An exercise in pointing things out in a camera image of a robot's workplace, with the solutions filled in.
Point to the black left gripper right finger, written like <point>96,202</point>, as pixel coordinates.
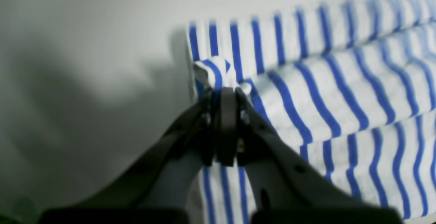
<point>287,189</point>

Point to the blue white striped T-shirt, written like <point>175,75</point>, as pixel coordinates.
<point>349,85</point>

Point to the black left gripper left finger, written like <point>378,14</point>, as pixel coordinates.
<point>154,189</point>

